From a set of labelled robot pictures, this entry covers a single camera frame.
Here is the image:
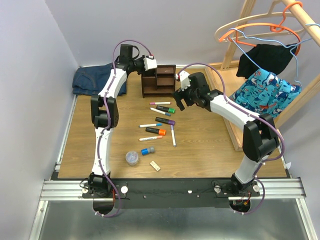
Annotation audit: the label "aluminium frame rail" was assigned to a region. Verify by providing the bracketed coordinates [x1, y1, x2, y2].
[29, 178, 318, 240]

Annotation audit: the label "purple cable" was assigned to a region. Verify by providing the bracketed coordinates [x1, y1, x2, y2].
[176, 62, 286, 216]
[94, 39, 155, 218]

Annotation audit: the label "light blue capped white marker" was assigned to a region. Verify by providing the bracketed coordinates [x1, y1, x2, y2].
[138, 123, 163, 128]

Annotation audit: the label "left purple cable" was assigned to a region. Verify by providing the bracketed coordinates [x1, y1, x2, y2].
[94, 39, 155, 218]

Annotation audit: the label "light blue wire hanger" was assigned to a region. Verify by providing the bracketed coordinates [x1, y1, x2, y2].
[231, 30, 311, 85]

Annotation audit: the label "orange plastic hanger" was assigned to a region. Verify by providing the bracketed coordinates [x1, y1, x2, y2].
[214, 0, 303, 47]

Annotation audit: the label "blue shark print shorts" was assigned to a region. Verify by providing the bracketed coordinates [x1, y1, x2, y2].
[229, 68, 302, 118]

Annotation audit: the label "wooden clothes hanger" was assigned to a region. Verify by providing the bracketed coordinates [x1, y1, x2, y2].
[214, 0, 307, 46]

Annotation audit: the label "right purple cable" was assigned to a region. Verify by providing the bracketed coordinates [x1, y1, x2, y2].
[176, 62, 286, 216]

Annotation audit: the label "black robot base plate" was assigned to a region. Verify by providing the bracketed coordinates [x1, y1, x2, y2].
[80, 176, 260, 212]

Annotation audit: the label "purple capped black highlighter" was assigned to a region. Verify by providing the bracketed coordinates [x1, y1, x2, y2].
[155, 117, 176, 126]

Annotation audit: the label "lavender capped white marker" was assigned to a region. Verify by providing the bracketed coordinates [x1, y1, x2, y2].
[170, 125, 177, 147]

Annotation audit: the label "folded blue jeans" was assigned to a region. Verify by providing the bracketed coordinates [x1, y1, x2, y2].
[72, 63, 114, 96]

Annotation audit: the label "green capped black highlighter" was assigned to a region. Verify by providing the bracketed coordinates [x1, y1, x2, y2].
[156, 105, 176, 114]

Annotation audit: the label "brown wooden desk organizer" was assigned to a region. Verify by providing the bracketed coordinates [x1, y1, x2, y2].
[141, 64, 176, 98]

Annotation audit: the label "blue and grey glue stick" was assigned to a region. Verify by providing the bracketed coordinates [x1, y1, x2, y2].
[141, 146, 156, 156]

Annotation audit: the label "salmon capped white marker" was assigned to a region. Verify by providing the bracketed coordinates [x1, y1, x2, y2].
[138, 135, 163, 142]

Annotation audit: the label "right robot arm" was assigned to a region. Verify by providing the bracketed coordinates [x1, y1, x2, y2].
[173, 70, 279, 196]

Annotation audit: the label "wrist white camera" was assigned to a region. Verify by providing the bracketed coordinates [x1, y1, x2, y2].
[143, 55, 158, 71]
[175, 70, 191, 91]

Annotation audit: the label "wooden clothes rack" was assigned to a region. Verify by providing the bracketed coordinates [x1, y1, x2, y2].
[206, 0, 320, 151]

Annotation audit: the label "black garment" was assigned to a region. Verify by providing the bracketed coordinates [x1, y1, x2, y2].
[236, 44, 298, 79]

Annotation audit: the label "orange capped black highlighter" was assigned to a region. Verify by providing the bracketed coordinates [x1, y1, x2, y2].
[145, 127, 167, 136]

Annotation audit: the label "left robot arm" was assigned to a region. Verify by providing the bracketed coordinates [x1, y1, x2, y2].
[86, 41, 155, 198]

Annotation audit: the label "pink capped white marker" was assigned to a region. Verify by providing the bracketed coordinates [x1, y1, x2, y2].
[149, 101, 171, 106]

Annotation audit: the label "dark blue capped white marker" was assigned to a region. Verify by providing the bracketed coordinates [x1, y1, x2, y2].
[149, 107, 171, 117]

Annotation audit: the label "beige eraser block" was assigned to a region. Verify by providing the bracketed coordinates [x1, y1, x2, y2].
[150, 161, 161, 172]

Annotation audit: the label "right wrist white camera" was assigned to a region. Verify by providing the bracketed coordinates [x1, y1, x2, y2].
[175, 70, 191, 91]

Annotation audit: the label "clear round pin container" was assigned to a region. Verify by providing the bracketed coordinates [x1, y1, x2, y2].
[125, 151, 139, 166]

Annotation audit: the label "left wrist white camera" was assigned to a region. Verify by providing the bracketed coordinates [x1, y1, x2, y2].
[143, 55, 158, 71]

